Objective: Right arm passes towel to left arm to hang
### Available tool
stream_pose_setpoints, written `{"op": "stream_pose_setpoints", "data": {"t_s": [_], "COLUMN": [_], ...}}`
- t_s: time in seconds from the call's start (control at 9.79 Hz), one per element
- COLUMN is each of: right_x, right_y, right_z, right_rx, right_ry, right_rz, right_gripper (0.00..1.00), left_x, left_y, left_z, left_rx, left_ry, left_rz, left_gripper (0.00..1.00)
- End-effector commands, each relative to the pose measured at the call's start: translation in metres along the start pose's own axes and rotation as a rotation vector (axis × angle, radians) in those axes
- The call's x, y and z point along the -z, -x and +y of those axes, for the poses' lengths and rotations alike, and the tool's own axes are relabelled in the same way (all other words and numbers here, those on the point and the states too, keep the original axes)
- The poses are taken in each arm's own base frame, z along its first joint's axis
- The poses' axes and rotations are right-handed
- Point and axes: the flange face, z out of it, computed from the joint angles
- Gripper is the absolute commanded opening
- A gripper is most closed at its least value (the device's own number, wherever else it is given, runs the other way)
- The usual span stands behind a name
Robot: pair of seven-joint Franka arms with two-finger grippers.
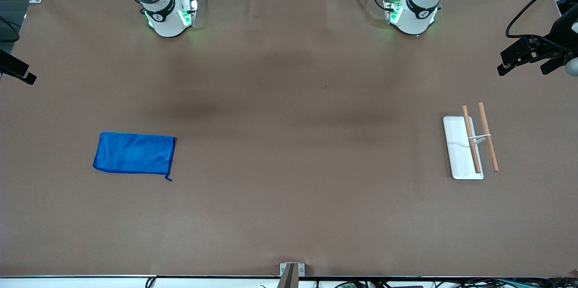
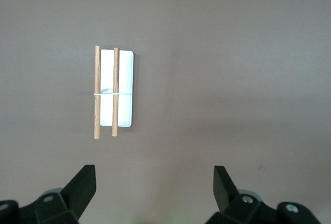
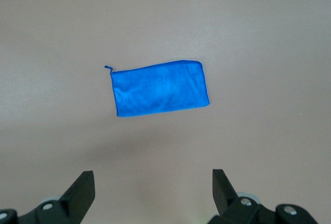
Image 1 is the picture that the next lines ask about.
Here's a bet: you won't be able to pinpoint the blue microfibre towel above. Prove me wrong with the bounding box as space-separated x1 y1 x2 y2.
93 132 177 182

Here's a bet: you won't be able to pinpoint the white towel rack wooden bars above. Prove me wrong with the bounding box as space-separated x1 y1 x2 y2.
443 102 500 181

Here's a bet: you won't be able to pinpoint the black left arm gripper cable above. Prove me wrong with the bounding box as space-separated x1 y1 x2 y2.
505 0 578 50

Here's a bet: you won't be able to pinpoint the black arm gripper cable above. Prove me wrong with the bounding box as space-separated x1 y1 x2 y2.
0 16 21 43
505 0 578 50

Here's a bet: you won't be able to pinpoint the black right arm gripper cable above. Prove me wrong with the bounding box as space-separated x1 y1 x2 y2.
0 16 21 43

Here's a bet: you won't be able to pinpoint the metal table edge bracket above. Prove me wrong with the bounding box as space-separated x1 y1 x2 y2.
279 262 306 288

